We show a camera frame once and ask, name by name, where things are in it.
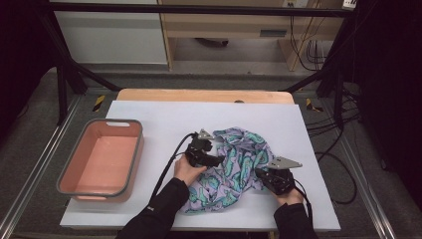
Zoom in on black floor cable bundle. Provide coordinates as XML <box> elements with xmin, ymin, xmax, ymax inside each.
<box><xmin>305</xmin><ymin>86</ymin><xmax>362</xmax><ymax>138</ymax></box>

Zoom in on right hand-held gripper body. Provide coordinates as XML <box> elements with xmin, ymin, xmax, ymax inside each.
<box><xmin>263</xmin><ymin>155</ymin><xmax>304</xmax><ymax>196</ymax></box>

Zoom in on purple seahorse print swimsuit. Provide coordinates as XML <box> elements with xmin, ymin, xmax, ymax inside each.
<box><xmin>180</xmin><ymin>125</ymin><xmax>277</xmax><ymax>214</ymax></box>

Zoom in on light wooden desk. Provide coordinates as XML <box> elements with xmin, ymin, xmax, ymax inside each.
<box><xmin>158</xmin><ymin>0</ymin><xmax>346</xmax><ymax>73</ymax></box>

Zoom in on black cables under desk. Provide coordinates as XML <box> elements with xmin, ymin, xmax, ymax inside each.
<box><xmin>289</xmin><ymin>14</ymin><xmax>327</xmax><ymax>73</ymax></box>

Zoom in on person's left hand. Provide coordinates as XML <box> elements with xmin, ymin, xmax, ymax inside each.
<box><xmin>173</xmin><ymin>154</ymin><xmax>208</xmax><ymax>187</ymax></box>

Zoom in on aluminium floor rail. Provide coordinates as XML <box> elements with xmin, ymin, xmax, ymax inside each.
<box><xmin>0</xmin><ymin>96</ymin><xmax>83</xmax><ymax>239</ymax></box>
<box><xmin>331</xmin><ymin>132</ymin><xmax>397</xmax><ymax>239</ymax></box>

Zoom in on person's right hand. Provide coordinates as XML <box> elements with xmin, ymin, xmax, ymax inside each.
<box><xmin>277</xmin><ymin>187</ymin><xmax>305</xmax><ymax>207</ymax></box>

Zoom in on looped black floor cable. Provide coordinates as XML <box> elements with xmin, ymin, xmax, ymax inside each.
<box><xmin>315</xmin><ymin>125</ymin><xmax>358</xmax><ymax>205</ymax></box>

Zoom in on black curtain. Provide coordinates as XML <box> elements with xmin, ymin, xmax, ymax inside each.
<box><xmin>0</xmin><ymin>0</ymin><xmax>58</xmax><ymax>133</ymax></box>
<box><xmin>351</xmin><ymin>0</ymin><xmax>422</xmax><ymax>213</ymax></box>

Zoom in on left hand-held gripper black cable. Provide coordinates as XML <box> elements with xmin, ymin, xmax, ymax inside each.
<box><xmin>150</xmin><ymin>132</ymin><xmax>200</xmax><ymax>200</ymax></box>

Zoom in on black metal frame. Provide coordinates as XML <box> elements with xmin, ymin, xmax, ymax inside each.
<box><xmin>36</xmin><ymin>0</ymin><xmax>362</xmax><ymax>128</ymax></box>

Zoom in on right hand-held gripper black cable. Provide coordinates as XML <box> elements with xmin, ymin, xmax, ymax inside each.
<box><xmin>293</xmin><ymin>178</ymin><xmax>315</xmax><ymax>227</ymax></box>

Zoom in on hand-held gripper black cable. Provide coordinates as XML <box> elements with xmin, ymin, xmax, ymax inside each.
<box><xmin>150</xmin><ymin>132</ymin><xmax>200</xmax><ymax>200</ymax></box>
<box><xmin>293</xmin><ymin>178</ymin><xmax>315</xmax><ymax>227</ymax></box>

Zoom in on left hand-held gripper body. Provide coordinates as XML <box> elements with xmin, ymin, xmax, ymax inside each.
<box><xmin>184</xmin><ymin>128</ymin><xmax>217</xmax><ymax>168</ymax></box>

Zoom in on white cabinet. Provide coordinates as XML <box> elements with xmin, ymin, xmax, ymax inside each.
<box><xmin>54</xmin><ymin>0</ymin><xmax>168</xmax><ymax>66</ymax></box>

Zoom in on pink basket with grey rim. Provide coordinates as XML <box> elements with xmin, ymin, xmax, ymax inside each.
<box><xmin>56</xmin><ymin>118</ymin><xmax>145</xmax><ymax>203</ymax></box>

